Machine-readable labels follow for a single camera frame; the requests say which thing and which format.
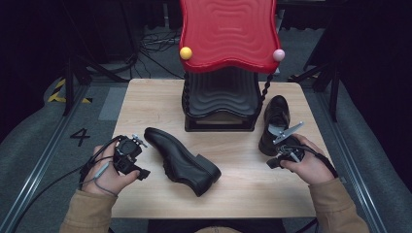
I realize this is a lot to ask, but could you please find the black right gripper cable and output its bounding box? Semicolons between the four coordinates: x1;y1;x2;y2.
279;144;339;179

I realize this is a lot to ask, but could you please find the black leather shoe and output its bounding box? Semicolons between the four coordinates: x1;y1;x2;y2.
257;94;292;157
143;126;223;198

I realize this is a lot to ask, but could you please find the person's left hand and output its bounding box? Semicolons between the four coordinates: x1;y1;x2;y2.
82;140;141;197

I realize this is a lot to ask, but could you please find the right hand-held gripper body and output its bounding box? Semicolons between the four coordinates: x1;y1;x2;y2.
267;121;306;162

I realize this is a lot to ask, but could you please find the bundle of floor cables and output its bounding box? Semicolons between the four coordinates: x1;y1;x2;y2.
138;28;183;81

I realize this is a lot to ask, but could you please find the metal floor rail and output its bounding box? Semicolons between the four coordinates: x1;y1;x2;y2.
0;83;89;233
316;90;390;233

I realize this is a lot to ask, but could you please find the person's right hand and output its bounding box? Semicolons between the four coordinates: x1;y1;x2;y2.
280;133;336;186

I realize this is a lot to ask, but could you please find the black tripod stand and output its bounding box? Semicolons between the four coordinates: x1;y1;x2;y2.
62;52;131;117
287;61;342;123

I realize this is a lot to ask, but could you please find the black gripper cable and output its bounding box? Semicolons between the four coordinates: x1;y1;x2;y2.
9;135;125;233
279;144;339;179

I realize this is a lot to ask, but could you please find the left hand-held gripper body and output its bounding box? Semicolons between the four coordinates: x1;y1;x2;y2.
113;133;149;176

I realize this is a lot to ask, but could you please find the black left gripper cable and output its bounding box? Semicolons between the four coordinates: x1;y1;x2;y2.
9;135;125;233

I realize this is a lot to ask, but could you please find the red and black shoe rack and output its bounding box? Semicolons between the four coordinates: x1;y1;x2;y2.
179;0;287;133

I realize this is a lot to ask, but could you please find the grey cable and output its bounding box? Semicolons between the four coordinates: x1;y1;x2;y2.
80;160;119;197

